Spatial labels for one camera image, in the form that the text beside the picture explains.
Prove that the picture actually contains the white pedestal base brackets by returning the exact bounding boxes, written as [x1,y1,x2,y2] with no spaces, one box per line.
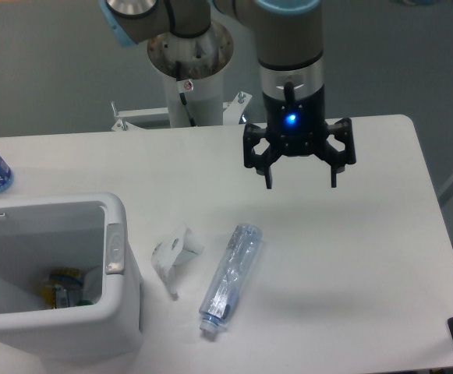
[111,91,253,131]

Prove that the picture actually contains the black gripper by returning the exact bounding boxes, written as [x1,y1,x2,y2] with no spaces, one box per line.
[242,83,358,190]

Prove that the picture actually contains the clear crushed plastic bottle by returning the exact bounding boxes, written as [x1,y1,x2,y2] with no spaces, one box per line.
[199,224,262,338]

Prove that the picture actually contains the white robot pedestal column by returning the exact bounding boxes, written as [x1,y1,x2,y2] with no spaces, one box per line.
[147,20,234,108]

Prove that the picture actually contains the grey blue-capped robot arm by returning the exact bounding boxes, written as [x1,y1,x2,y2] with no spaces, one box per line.
[100,1,356,182]

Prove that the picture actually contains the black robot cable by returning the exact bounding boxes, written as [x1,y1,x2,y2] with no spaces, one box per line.
[175,60,196,128]

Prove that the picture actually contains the white plastic trash can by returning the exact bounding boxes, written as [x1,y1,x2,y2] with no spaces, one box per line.
[0,192,143,358]

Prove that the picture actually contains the yellow packaging trash in can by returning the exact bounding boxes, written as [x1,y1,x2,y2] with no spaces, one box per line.
[40,267,83,309]

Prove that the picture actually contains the white paper trash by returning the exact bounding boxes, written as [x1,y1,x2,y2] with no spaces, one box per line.
[150,222,204,300]

